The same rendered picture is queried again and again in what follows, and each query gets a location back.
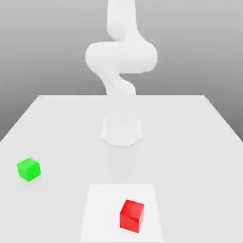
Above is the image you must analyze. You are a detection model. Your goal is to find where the small red cube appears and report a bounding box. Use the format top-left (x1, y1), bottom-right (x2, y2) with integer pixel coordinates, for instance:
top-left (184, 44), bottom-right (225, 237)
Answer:
top-left (119, 199), bottom-right (145, 234)

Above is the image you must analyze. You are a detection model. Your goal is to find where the small green cube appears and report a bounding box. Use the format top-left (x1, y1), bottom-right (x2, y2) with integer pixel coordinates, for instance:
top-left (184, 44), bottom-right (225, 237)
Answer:
top-left (16, 157), bottom-right (42, 182)

